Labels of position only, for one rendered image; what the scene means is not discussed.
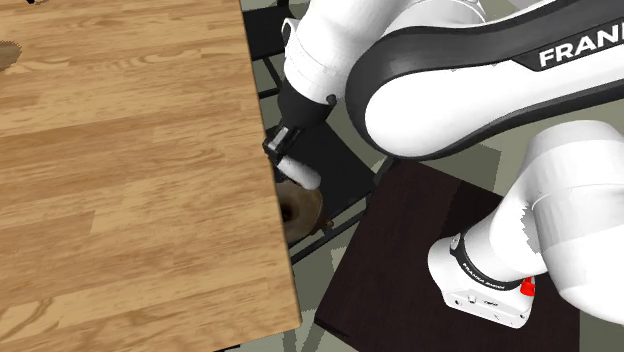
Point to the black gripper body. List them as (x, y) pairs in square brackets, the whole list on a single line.
[(302, 105)]

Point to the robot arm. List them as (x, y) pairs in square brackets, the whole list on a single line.
[(438, 117)]

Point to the white cylinder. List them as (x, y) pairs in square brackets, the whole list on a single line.
[(302, 173)]

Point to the light wooden table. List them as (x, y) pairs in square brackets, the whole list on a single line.
[(136, 185)]

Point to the dark robot stand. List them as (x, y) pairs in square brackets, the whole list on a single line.
[(390, 273)]

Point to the brown round object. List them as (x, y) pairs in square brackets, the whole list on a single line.
[(7, 56)]

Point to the black metal frame shelf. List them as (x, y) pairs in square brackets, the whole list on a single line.
[(341, 166)]

